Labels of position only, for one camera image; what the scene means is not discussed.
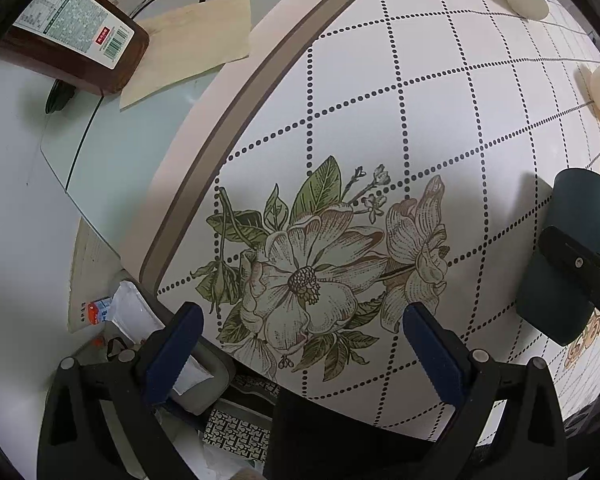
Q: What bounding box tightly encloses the floral printed table mat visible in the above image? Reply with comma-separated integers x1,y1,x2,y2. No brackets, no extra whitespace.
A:
120,0,600,443

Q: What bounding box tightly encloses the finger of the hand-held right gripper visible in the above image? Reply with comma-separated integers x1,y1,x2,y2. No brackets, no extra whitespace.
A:
538,226,600,319

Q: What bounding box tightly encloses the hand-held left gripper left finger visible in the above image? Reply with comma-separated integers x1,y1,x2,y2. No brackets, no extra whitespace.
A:
36,301,206,480

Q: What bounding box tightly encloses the black clip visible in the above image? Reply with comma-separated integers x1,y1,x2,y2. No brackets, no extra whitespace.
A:
44,79,77,113

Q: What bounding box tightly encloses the beige paper sheet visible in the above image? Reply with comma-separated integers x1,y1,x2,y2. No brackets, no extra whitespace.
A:
119,0,253,110

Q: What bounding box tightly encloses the black white patterned box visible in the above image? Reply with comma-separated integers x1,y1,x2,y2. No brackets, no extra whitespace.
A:
202,407,273,461

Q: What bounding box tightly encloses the beige card sheet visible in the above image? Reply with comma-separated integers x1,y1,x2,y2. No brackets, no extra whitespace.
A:
69,217,126,333

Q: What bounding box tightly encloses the white plastic packet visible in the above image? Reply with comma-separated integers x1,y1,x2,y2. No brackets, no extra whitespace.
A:
111,280,167,346

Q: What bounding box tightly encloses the small red blue packet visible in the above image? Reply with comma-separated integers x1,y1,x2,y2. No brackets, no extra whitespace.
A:
77,296,115,326

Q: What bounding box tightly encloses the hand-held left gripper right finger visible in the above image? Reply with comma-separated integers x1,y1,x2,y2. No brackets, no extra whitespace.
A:
401,303,570,480

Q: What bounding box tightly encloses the grey plastic container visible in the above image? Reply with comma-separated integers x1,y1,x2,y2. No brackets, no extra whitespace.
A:
170,335,237,411

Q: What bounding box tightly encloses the brown bottle with white label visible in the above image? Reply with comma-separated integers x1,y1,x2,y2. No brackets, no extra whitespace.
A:
0,0,151,96

